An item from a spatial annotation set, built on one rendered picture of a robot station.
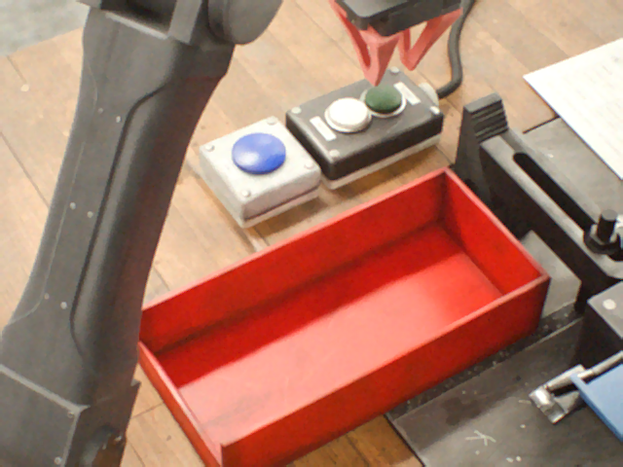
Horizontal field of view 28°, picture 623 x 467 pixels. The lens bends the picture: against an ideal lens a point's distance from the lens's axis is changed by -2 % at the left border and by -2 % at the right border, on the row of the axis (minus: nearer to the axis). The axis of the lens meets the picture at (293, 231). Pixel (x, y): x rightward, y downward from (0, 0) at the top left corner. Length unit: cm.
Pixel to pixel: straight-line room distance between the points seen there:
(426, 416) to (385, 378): 5
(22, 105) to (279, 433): 40
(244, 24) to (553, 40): 55
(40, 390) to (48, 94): 44
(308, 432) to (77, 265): 23
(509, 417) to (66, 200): 36
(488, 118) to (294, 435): 27
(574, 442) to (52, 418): 36
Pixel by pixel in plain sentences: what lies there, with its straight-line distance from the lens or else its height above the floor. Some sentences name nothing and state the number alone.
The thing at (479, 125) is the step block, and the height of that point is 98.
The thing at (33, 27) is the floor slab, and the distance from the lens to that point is 255.
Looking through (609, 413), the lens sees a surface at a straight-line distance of 73.
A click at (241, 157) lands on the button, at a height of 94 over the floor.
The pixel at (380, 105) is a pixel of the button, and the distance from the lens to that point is 98.
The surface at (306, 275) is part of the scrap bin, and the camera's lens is 89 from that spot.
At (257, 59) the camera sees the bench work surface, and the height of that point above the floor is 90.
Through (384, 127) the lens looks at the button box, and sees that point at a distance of 97.
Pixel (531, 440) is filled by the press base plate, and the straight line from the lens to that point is 85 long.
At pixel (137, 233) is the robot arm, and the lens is 64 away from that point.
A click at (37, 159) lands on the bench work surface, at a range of 100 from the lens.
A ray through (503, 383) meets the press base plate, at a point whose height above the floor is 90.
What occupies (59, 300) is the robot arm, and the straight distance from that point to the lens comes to 65.
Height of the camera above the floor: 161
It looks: 49 degrees down
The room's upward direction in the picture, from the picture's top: 1 degrees clockwise
